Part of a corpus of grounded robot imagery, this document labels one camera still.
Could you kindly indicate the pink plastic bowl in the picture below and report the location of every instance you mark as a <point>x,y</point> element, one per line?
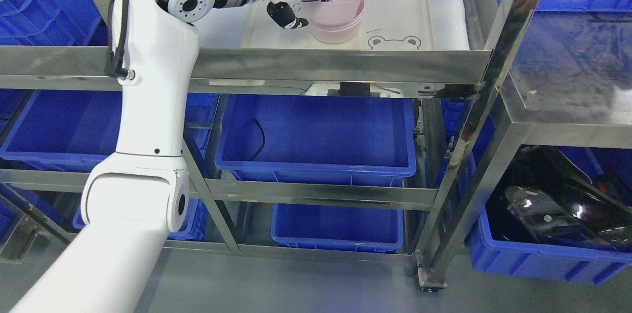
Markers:
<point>330,14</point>

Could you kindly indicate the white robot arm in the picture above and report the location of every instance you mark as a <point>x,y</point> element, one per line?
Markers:
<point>138,195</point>

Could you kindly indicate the steel shelf rack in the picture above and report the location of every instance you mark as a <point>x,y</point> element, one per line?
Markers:
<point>438,74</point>

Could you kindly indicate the blue bin middle shelf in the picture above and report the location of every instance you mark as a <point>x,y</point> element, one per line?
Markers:
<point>358,141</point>

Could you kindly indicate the blue bin shelf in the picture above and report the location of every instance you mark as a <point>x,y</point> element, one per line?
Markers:
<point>376,231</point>
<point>65,130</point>
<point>358,141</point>

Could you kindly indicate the blue bin left shelf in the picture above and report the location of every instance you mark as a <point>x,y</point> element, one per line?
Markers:
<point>65,130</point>

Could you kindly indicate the blue bin lower shelf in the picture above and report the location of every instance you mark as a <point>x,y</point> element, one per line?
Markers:
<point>376,231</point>

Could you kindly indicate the white bear tray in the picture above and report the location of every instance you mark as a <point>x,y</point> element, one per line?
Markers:
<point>388,25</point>

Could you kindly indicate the blue bin under table left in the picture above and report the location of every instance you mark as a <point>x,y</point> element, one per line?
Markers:
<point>493,255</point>

